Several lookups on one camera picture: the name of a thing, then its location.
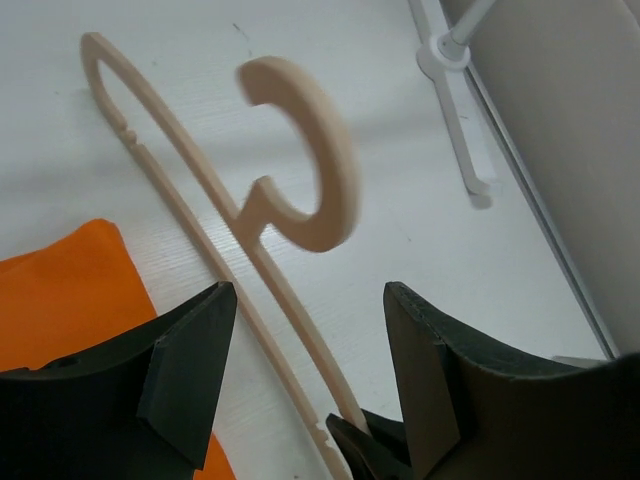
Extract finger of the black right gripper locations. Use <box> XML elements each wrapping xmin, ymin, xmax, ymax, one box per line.
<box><xmin>363</xmin><ymin>410</ymin><xmax>413</xmax><ymax>479</ymax></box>
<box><xmin>326</xmin><ymin>414</ymin><xmax>373</xmax><ymax>480</ymax></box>

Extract white clothes rack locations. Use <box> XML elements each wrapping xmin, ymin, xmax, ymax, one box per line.
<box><xmin>409</xmin><ymin>0</ymin><xmax>501</xmax><ymax>197</ymax></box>

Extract orange trousers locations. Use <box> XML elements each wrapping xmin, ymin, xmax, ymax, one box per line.
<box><xmin>1</xmin><ymin>219</ymin><xmax>233</xmax><ymax>479</ymax></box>

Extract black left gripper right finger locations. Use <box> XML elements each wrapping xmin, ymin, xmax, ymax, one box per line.
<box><xmin>383</xmin><ymin>282</ymin><xmax>639</xmax><ymax>479</ymax></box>

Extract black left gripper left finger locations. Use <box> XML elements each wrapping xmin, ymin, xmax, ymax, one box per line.
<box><xmin>1</xmin><ymin>282</ymin><xmax>236</xmax><ymax>479</ymax></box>

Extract wooden clothes hanger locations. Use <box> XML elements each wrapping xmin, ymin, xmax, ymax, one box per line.
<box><xmin>80</xmin><ymin>32</ymin><xmax>374</xmax><ymax>480</ymax></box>

